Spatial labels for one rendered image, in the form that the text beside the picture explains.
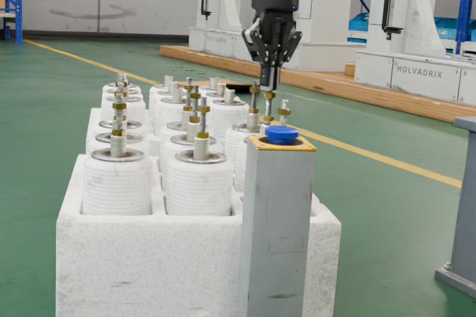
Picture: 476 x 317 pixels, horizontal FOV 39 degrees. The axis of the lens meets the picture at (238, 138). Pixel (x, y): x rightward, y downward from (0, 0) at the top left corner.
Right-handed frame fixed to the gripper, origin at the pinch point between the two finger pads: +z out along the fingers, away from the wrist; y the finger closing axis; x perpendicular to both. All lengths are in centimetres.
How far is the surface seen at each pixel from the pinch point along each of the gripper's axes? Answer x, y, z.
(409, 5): 108, 246, -17
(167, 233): -4.6, -25.2, 19.5
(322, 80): 153, 235, 27
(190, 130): 7.2, -10.2, 8.8
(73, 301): 3.1, -34.7, 29.3
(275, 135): -20.5, -23.3, 3.5
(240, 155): 1.6, -4.3, 12.5
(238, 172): 1.9, -4.2, 15.5
